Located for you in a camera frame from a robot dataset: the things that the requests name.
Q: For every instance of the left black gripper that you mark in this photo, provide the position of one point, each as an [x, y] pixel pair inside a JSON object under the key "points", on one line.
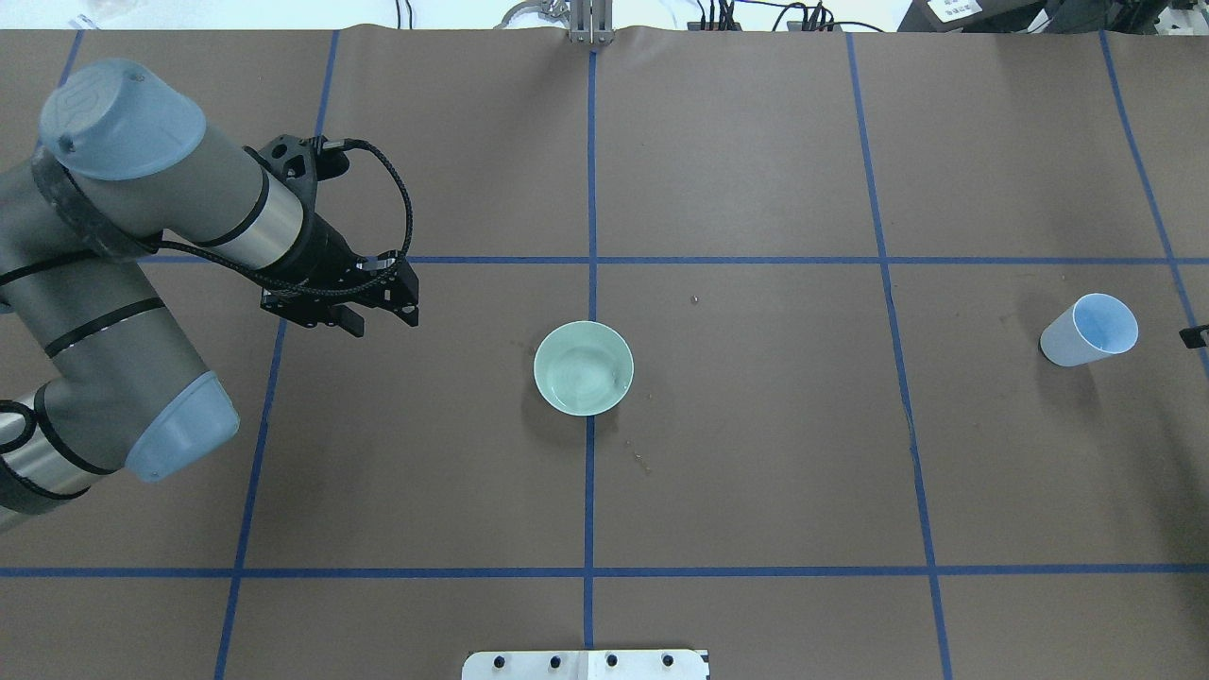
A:
{"points": [[324, 253]]}

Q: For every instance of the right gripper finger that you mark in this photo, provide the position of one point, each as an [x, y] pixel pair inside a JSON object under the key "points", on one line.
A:
{"points": [[1195, 337]]}

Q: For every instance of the light blue plastic cup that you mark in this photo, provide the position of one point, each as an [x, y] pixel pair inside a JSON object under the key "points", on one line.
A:
{"points": [[1094, 328]]}

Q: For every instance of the mint green bowl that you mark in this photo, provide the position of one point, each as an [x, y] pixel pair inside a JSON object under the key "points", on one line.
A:
{"points": [[583, 368]]}

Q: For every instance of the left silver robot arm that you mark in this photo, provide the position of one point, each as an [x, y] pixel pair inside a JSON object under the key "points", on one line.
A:
{"points": [[127, 167]]}

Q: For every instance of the aluminium frame post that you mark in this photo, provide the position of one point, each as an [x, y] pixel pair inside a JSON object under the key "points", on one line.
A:
{"points": [[590, 22]]}

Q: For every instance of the white camera pillar mount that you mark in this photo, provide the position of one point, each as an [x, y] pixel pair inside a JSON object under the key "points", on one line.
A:
{"points": [[588, 664]]}

